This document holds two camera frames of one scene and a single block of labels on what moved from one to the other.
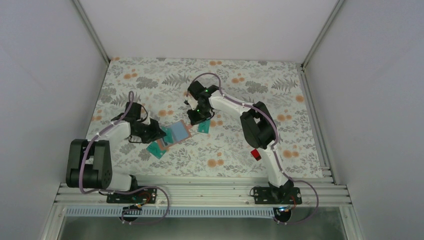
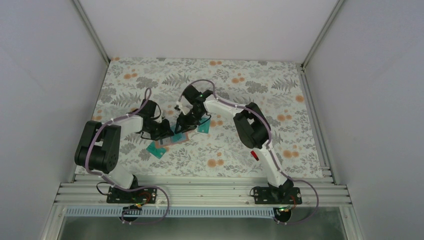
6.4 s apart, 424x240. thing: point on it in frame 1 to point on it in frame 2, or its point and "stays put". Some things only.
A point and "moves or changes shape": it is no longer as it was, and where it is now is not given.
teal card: [154, 149] stays put
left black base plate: [144, 196] stays put
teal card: [168, 137] moves or changes shape
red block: [256, 154] stays put
